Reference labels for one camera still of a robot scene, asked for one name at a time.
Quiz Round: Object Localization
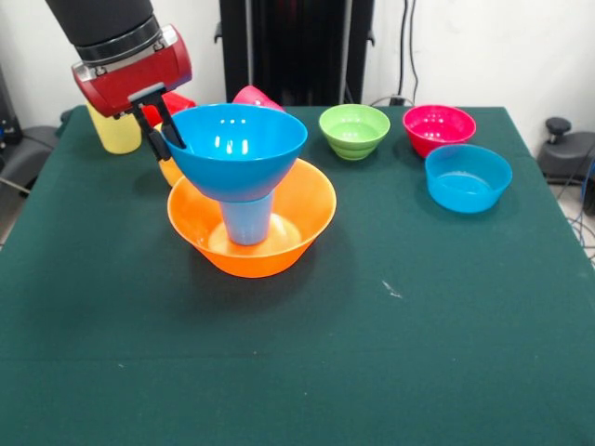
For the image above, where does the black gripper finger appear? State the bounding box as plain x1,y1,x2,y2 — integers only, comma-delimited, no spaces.
134,104,173,163
155,95,188,151

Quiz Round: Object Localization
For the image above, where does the pink cup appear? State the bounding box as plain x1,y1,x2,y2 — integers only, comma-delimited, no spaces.
231,85,284,112

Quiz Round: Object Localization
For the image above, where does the dark green table cloth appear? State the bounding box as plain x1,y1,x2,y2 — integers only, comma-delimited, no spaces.
0,104,595,446

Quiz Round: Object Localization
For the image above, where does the light blue shallow bowl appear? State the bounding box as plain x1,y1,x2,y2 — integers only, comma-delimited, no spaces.
424,143,514,215

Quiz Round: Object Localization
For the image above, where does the red cup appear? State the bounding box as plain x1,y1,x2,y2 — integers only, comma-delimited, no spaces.
141,91,196,127

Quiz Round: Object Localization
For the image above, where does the pink bowl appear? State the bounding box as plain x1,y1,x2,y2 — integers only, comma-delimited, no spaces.
402,104,478,160

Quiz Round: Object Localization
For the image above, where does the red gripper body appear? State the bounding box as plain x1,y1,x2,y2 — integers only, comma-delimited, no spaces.
72,23,193,120

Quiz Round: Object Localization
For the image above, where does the small yellow orange cup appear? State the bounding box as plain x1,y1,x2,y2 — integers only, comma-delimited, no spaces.
156,121,188,188

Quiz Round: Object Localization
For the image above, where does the black equipment box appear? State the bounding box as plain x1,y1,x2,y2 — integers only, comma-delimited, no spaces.
0,64,24,145

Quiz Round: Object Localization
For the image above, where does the large blue bowl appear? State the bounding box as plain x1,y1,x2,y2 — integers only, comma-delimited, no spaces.
162,103,309,204

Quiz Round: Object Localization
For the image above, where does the green bowl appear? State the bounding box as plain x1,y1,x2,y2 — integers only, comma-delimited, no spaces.
318,104,391,162

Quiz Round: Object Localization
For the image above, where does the blue cup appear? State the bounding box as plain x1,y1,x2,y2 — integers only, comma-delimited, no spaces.
219,192,275,247

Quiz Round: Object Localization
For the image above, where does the pale yellow cup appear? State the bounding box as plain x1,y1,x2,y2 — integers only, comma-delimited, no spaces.
86,102,142,155

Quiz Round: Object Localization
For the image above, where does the large orange bowl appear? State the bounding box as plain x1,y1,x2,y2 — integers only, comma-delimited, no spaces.
166,157,338,280

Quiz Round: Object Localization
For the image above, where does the black wall cable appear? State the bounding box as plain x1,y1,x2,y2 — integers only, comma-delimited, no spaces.
398,0,422,101

